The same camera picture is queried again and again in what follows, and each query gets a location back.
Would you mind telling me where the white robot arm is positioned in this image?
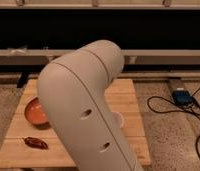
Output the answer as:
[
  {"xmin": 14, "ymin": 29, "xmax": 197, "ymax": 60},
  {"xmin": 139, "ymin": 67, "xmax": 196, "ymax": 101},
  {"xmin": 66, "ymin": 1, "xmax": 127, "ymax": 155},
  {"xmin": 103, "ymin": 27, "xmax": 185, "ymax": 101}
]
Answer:
[{"xmin": 37, "ymin": 40, "xmax": 144, "ymax": 171}]

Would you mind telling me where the white paper cup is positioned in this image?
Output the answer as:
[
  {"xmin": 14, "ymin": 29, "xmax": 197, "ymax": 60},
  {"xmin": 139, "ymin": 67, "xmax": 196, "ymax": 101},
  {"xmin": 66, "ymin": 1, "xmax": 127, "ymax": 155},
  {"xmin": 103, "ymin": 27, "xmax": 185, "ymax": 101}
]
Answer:
[{"xmin": 113, "ymin": 112, "xmax": 124, "ymax": 128}]

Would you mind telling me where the orange bowl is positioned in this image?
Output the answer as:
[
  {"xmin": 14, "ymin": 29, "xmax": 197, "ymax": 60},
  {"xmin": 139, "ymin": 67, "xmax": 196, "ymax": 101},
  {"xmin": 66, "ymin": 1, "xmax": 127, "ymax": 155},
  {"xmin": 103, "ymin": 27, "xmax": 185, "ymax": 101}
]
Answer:
[{"xmin": 24, "ymin": 98, "xmax": 48, "ymax": 126}]

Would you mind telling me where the black table leg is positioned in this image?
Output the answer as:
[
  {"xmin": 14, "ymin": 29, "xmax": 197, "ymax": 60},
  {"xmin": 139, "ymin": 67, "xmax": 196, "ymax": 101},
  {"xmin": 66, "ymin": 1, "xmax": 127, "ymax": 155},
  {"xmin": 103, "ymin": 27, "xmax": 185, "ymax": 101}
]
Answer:
[{"xmin": 17, "ymin": 72, "xmax": 29, "ymax": 88}]

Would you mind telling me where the blue power adapter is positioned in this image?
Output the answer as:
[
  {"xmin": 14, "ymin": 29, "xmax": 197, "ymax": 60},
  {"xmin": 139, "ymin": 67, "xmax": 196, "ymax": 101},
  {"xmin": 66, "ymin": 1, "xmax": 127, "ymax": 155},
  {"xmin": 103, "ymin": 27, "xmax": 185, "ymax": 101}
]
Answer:
[{"xmin": 172, "ymin": 89, "xmax": 193, "ymax": 106}]

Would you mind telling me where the black cable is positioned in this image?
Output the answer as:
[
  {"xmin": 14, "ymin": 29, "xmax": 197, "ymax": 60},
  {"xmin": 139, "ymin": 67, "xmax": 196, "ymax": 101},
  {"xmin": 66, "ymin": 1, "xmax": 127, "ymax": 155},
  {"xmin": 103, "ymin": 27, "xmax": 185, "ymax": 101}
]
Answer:
[{"xmin": 146, "ymin": 79, "xmax": 200, "ymax": 168}]

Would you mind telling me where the grey wall rail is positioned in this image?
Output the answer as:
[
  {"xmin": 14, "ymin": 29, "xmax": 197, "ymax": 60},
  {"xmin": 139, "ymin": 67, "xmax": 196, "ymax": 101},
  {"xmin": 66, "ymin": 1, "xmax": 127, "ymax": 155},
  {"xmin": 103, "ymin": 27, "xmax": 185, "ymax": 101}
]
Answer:
[{"xmin": 0, "ymin": 49, "xmax": 200, "ymax": 57}]

